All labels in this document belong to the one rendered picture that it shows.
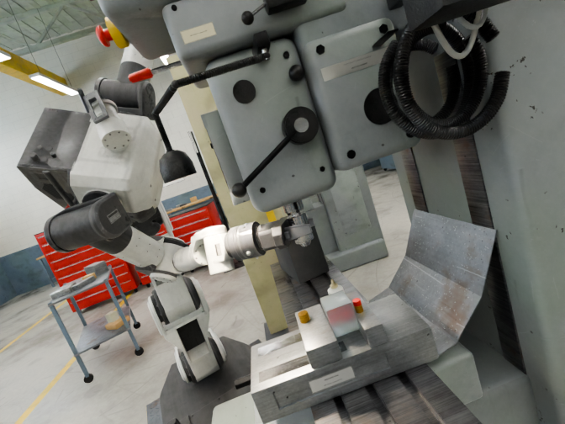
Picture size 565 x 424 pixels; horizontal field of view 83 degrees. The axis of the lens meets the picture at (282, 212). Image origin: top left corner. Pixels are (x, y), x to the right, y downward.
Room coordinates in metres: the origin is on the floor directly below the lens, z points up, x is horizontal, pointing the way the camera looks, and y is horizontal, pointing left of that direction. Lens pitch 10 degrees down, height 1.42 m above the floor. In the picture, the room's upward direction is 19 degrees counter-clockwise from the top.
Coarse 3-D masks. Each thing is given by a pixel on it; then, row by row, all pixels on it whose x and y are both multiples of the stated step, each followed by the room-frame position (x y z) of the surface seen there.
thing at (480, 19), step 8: (480, 16) 0.50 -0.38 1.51; (464, 24) 0.49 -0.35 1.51; (472, 24) 0.49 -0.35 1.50; (480, 24) 0.49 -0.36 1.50; (440, 32) 0.51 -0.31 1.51; (472, 32) 0.51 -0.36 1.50; (440, 40) 0.51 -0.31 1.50; (472, 40) 0.51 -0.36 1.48; (448, 48) 0.51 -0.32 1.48; (456, 56) 0.51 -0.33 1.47; (464, 56) 0.51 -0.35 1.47
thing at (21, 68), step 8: (0, 48) 7.08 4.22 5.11; (16, 56) 7.52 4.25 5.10; (0, 64) 6.88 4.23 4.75; (8, 64) 7.11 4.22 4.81; (16, 64) 7.39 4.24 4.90; (24, 64) 7.72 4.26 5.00; (32, 64) 8.05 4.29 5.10; (8, 72) 7.29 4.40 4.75; (16, 72) 7.39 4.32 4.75; (24, 72) 7.56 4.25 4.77; (32, 72) 7.88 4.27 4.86; (40, 72) 8.26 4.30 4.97; (48, 72) 8.64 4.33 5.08; (24, 80) 7.84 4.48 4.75; (32, 80) 7.96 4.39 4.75; (56, 80) 8.91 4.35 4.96; (64, 80) 9.36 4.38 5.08; (48, 88) 8.68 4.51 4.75
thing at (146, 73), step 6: (162, 66) 0.83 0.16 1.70; (168, 66) 0.83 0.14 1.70; (174, 66) 0.83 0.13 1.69; (138, 72) 0.82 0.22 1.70; (144, 72) 0.82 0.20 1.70; (150, 72) 0.82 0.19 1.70; (156, 72) 0.83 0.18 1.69; (132, 78) 0.82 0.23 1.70; (138, 78) 0.82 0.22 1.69; (144, 78) 0.83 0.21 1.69
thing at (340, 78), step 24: (384, 24) 0.64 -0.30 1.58; (312, 48) 0.64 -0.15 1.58; (336, 48) 0.64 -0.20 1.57; (360, 48) 0.64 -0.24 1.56; (384, 48) 0.65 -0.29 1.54; (312, 72) 0.64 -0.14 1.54; (336, 72) 0.64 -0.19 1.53; (360, 72) 0.64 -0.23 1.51; (312, 96) 0.67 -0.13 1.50; (336, 96) 0.64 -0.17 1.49; (360, 96) 0.64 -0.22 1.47; (336, 120) 0.64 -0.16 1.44; (360, 120) 0.64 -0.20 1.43; (384, 120) 0.64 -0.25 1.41; (336, 144) 0.64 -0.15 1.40; (360, 144) 0.64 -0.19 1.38; (384, 144) 0.64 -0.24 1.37; (408, 144) 0.65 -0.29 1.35; (336, 168) 0.67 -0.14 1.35
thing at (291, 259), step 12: (312, 228) 1.08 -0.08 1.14; (312, 240) 1.07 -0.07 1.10; (276, 252) 1.25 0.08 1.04; (288, 252) 1.05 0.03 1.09; (300, 252) 1.06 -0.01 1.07; (312, 252) 1.07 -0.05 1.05; (288, 264) 1.11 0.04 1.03; (300, 264) 1.05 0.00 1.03; (312, 264) 1.07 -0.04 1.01; (324, 264) 1.08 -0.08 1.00; (300, 276) 1.05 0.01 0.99; (312, 276) 1.06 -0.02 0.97
